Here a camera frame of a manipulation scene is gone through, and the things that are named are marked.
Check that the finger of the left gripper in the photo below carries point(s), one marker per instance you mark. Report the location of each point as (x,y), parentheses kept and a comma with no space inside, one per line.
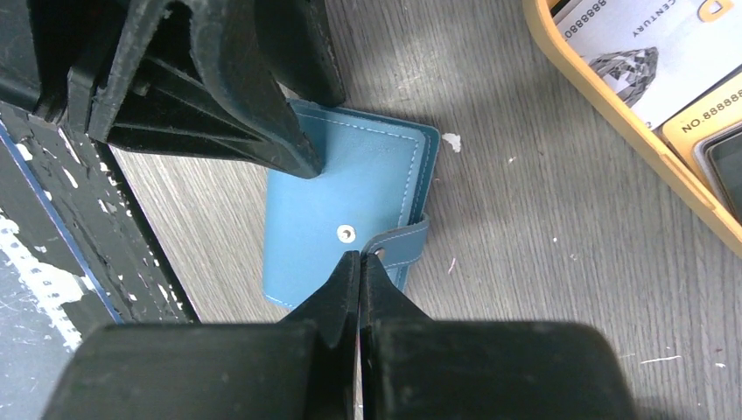
(296,41)
(185,78)

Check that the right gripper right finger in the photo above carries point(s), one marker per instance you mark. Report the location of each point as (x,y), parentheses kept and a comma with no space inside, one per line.
(416,367)

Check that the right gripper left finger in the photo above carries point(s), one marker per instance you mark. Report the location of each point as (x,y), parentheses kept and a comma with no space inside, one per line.
(301,367)

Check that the blue leather card holder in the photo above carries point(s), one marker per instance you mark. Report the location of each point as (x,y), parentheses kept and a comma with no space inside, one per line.
(369,197)

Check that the dark card in tray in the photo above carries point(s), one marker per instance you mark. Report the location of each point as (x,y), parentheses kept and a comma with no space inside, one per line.
(719,159)

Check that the gold numbered card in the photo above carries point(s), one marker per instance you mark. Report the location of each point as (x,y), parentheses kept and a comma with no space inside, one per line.
(714,112)

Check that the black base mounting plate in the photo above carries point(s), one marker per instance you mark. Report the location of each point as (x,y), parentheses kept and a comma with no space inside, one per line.
(74,230)

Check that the oval wooden tray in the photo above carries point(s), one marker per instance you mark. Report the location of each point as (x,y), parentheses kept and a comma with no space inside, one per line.
(648,145)

